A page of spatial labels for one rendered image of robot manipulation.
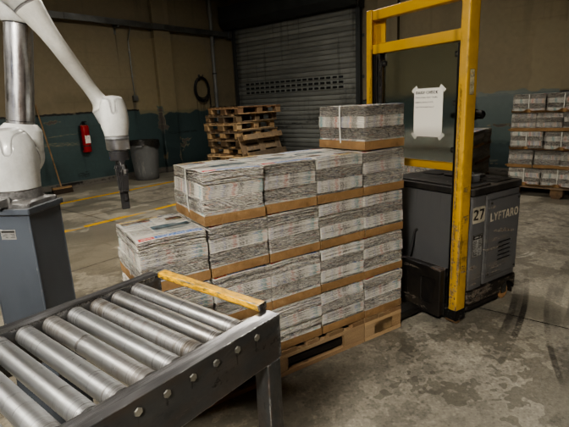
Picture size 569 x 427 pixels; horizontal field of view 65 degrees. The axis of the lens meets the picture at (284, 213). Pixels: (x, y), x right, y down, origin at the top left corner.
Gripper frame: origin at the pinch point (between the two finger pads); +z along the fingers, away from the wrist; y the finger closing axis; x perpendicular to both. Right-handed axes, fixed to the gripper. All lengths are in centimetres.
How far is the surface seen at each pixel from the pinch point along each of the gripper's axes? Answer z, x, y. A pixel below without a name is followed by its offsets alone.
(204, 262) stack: 27.3, -24.5, -18.6
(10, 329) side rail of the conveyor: 16, 45, -63
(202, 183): -5.9, -26.7, -19.0
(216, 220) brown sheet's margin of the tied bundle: 10.4, -31.1, -19.3
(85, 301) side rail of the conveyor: 16, 27, -57
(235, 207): 6.3, -40.8, -18.6
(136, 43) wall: -162, -225, 745
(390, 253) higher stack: 48, -134, -18
